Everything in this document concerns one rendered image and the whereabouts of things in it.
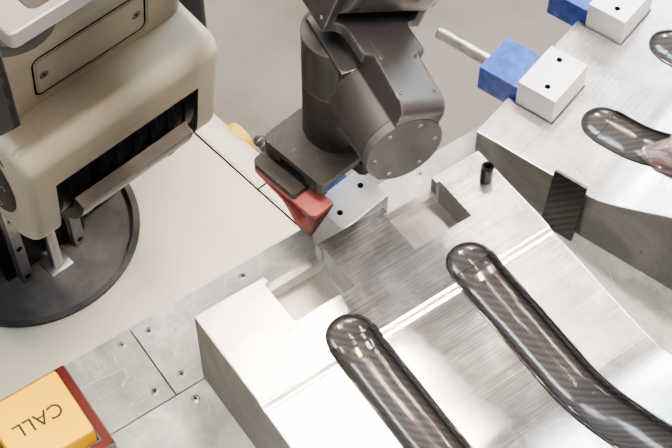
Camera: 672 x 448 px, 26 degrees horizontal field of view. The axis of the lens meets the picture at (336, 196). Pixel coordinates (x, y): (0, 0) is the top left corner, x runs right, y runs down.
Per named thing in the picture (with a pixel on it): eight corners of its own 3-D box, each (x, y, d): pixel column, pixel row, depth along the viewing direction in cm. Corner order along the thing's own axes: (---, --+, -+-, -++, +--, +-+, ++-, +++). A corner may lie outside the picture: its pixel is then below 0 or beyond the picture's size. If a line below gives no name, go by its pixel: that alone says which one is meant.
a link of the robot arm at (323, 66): (360, -22, 102) (286, 3, 100) (405, 44, 98) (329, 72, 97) (359, 45, 107) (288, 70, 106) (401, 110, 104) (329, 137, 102)
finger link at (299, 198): (379, 219, 116) (383, 146, 108) (314, 272, 113) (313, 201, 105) (320, 171, 119) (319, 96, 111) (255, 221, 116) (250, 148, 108)
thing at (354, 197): (235, 173, 123) (231, 134, 119) (279, 141, 125) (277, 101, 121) (342, 268, 117) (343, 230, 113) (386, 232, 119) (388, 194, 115)
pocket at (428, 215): (377, 235, 113) (378, 208, 110) (432, 203, 115) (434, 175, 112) (412, 276, 111) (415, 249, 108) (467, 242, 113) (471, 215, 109)
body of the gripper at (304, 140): (418, 126, 111) (423, 61, 105) (322, 202, 107) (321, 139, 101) (358, 80, 114) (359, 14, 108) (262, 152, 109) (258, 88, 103)
